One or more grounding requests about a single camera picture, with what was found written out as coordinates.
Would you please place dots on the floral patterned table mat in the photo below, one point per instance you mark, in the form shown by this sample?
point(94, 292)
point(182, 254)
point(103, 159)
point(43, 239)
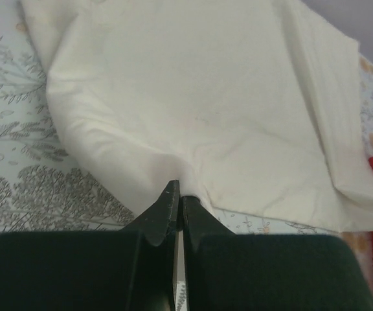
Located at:
point(42, 188)

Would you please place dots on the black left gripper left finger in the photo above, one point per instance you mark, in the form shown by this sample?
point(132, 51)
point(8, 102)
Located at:
point(130, 269)

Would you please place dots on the cream white t-shirt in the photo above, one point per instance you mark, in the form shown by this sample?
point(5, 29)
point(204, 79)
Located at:
point(253, 106)

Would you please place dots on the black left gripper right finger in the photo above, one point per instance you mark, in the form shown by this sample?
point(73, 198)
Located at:
point(228, 271)

